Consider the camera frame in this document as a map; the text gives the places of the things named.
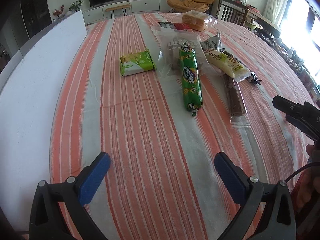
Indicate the clear hawthorn strips bag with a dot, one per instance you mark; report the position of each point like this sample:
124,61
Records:
170,42

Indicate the dark wooden dining chair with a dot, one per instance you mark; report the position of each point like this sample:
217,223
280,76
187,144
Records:
232,11

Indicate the red flower pot plant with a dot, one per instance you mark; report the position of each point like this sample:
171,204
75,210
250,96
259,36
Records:
58,13

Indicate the white cardboard box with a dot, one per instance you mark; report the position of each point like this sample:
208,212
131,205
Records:
28,102

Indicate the black clear stick packet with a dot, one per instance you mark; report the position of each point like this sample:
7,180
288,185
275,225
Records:
167,25

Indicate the dark glass display cabinet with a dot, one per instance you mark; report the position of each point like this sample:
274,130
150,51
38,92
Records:
36,16

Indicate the white vase with plant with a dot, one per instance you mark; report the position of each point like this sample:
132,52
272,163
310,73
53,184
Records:
74,7

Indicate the green sausage snack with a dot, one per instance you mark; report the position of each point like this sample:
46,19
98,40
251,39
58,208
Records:
190,81

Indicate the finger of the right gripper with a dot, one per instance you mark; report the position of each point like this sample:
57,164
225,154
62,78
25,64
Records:
306,112
304,128

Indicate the orange lounge chair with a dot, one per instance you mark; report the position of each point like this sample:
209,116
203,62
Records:
188,5

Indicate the dark red fruit roll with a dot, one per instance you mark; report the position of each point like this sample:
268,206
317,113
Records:
236,105

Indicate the yellow white cake packet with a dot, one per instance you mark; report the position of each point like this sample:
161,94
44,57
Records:
230,66

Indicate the striped orange white tablecloth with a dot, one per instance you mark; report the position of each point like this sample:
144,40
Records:
162,183

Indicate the small wooden bench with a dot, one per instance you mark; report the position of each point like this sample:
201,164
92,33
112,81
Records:
123,8

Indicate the white TV cabinet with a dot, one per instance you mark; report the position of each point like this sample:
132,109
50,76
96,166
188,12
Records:
97,14

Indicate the person's right hand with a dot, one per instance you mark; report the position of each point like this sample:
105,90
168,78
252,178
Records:
314,153

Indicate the green cracker packet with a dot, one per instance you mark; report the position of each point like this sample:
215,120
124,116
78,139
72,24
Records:
136,63

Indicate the bagged bread loaf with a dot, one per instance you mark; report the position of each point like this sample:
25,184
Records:
198,21

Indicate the grey triangular snack packet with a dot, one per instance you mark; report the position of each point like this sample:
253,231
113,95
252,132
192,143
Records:
214,43

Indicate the red snack packet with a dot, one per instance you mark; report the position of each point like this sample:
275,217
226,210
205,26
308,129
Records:
182,26

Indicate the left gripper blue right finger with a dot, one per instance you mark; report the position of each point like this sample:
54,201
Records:
277,220

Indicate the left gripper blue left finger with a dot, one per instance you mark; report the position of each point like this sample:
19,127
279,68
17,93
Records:
46,218

